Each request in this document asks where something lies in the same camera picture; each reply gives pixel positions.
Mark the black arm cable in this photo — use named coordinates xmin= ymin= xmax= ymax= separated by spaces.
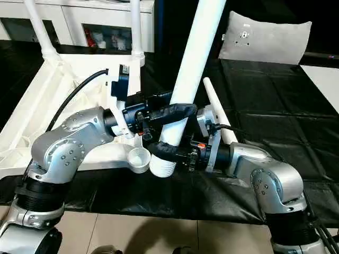
xmin=211 ymin=122 xmax=339 ymax=254
xmin=46 ymin=67 xmax=110 ymax=133

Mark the tall black cabinet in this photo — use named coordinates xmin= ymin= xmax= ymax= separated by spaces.
xmin=153 ymin=0 xmax=231 ymax=61

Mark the white cabinet with glass doors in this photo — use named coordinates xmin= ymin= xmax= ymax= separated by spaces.
xmin=0 ymin=0 xmax=156 ymax=54

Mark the grey cushion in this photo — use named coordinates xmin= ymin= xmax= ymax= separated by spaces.
xmin=218 ymin=11 xmax=313 ymax=66

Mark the white plastic table top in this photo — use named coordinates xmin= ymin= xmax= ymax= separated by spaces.
xmin=0 ymin=51 xmax=153 ymax=180

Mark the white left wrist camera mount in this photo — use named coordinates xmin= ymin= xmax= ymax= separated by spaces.
xmin=105 ymin=63 xmax=141 ymax=140

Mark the white flat board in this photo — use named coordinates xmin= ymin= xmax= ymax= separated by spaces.
xmin=301 ymin=65 xmax=339 ymax=104

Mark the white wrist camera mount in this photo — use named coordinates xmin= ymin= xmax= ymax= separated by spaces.
xmin=105 ymin=63 xmax=141 ymax=140
xmin=197 ymin=110 xmax=222 ymax=173

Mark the black work mat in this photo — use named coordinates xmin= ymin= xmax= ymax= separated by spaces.
xmin=0 ymin=39 xmax=339 ymax=228

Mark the white plastic table leg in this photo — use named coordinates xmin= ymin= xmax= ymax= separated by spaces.
xmin=25 ymin=0 xmax=58 ymax=62
xmin=203 ymin=77 xmax=239 ymax=146
xmin=149 ymin=0 xmax=228 ymax=178
xmin=129 ymin=0 xmax=146 ymax=61

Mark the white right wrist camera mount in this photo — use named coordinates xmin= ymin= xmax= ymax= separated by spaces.
xmin=197 ymin=110 xmax=222 ymax=173

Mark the black bar with red mark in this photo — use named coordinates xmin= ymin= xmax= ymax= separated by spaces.
xmin=303 ymin=51 xmax=339 ymax=59

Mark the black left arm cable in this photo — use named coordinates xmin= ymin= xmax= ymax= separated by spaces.
xmin=46 ymin=67 xmax=110 ymax=133

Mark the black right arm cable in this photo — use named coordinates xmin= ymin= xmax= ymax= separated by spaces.
xmin=211 ymin=122 xmax=339 ymax=254

